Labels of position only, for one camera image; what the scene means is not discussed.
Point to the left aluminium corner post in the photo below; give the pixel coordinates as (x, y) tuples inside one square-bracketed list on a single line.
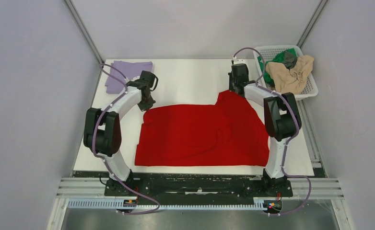
[(82, 27)]

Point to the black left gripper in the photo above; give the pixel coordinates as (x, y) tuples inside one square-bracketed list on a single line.
[(147, 106)]

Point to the right aluminium corner post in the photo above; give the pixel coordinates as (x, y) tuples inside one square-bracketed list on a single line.
[(311, 23)]

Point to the green t shirt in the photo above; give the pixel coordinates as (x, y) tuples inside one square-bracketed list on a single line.
[(278, 57)]

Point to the beige t shirt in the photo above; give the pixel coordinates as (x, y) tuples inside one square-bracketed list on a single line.
[(292, 80)]

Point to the aluminium corner post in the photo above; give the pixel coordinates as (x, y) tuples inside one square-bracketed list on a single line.
[(82, 27), (311, 23)]

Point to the grey t shirt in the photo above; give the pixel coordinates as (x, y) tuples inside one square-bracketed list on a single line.
[(289, 59)]

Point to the white slotted cable duct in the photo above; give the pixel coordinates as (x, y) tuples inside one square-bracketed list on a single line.
[(108, 203)]

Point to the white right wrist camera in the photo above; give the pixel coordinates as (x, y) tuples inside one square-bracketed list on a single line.
[(238, 61)]

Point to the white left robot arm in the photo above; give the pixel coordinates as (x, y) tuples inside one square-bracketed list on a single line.
[(102, 132)]

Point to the red t shirt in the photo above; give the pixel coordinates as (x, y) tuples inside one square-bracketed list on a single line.
[(227, 133)]

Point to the folded lilac t shirt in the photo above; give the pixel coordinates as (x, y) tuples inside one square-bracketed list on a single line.
[(125, 71)]

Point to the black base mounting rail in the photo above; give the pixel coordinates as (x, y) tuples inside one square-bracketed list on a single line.
[(204, 189)]

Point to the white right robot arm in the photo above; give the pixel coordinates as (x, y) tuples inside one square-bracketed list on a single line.
[(281, 119)]

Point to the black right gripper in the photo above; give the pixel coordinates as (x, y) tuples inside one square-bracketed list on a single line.
[(231, 88)]

